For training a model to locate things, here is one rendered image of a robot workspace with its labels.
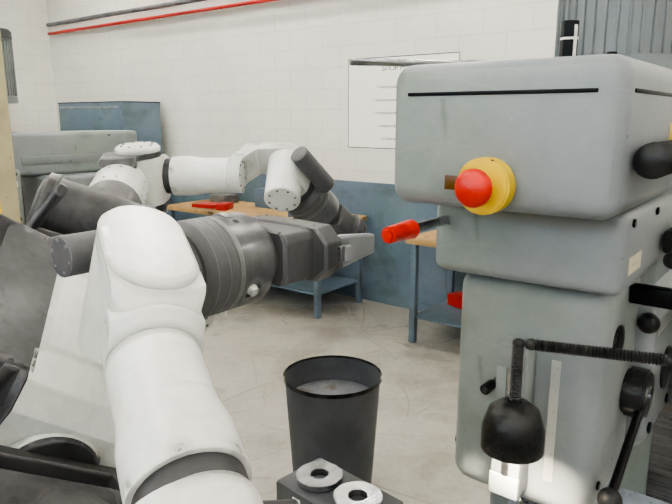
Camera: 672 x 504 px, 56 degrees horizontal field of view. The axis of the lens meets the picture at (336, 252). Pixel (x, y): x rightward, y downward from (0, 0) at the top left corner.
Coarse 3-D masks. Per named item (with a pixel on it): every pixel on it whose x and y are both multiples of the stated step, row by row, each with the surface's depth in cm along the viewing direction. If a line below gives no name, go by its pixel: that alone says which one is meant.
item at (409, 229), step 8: (448, 216) 81; (400, 224) 72; (408, 224) 73; (416, 224) 74; (424, 224) 76; (432, 224) 78; (440, 224) 79; (448, 224) 81; (384, 232) 71; (392, 232) 71; (400, 232) 71; (408, 232) 72; (416, 232) 74; (384, 240) 71; (392, 240) 71; (400, 240) 72
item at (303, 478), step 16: (320, 464) 124; (288, 480) 120; (304, 480) 118; (320, 480) 118; (336, 480) 118; (352, 480) 120; (288, 496) 118; (304, 496) 115; (320, 496) 115; (336, 496) 113; (352, 496) 115; (368, 496) 113; (384, 496) 115
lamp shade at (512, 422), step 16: (496, 400) 74; (496, 416) 71; (512, 416) 70; (528, 416) 70; (496, 432) 71; (512, 432) 70; (528, 432) 70; (544, 432) 72; (496, 448) 71; (512, 448) 70; (528, 448) 70
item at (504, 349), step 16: (496, 352) 80; (528, 352) 78; (528, 368) 79; (496, 384) 81; (528, 384) 79; (528, 400) 80; (496, 464) 83; (512, 464) 81; (528, 464) 84; (496, 480) 83; (512, 480) 81; (512, 496) 82
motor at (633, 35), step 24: (576, 0) 94; (600, 0) 92; (624, 0) 90; (648, 0) 89; (600, 24) 92; (624, 24) 90; (648, 24) 90; (600, 48) 93; (624, 48) 91; (648, 48) 90
